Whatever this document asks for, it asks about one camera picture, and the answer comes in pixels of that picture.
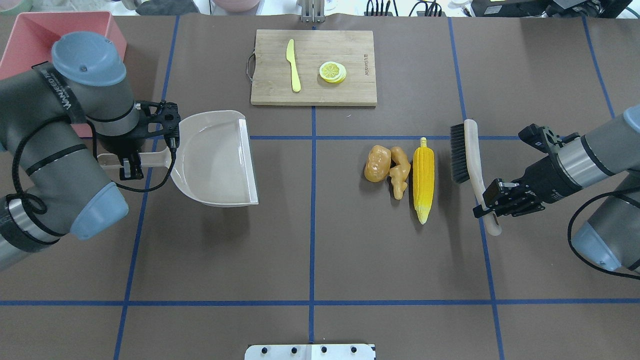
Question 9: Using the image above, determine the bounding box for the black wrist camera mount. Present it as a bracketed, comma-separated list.
[131, 100, 182, 154]
[518, 123, 580, 154]

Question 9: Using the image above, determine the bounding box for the yellow plastic knife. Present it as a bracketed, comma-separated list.
[285, 38, 302, 93]

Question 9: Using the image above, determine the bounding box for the yellow corn toy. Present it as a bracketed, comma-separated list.
[413, 137, 435, 225]

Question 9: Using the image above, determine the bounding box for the beige plastic dustpan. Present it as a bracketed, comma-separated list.
[96, 110, 260, 208]

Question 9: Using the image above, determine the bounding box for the dark grey cloth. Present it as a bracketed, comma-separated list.
[135, 0, 200, 16]

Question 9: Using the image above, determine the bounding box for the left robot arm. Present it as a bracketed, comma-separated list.
[1, 31, 140, 270]

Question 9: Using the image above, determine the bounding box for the aluminium frame post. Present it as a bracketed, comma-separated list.
[296, 0, 326, 23]

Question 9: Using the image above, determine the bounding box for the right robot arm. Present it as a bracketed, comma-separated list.
[473, 105, 640, 280]

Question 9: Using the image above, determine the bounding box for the pink bowl on scale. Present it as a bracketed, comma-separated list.
[212, 0, 261, 13]

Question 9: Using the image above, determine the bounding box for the wooden cutting board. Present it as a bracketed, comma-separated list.
[250, 29, 378, 107]

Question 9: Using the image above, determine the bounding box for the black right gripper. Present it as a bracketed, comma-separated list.
[473, 158, 570, 219]

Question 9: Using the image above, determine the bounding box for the yellow lemon slice toy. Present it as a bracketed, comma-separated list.
[318, 61, 347, 84]

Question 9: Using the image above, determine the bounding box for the orange ginger toy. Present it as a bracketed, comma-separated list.
[389, 146, 411, 201]

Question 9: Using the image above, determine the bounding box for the brown potato toy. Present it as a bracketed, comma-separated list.
[363, 145, 392, 183]

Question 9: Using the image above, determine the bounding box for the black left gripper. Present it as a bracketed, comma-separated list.
[98, 133, 147, 181]

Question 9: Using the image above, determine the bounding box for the beige hand brush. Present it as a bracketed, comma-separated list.
[449, 118, 502, 236]

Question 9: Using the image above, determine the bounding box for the pink plastic bin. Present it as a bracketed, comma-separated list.
[1, 11, 139, 152]

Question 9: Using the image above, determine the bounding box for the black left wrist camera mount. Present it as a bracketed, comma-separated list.
[131, 100, 182, 154]

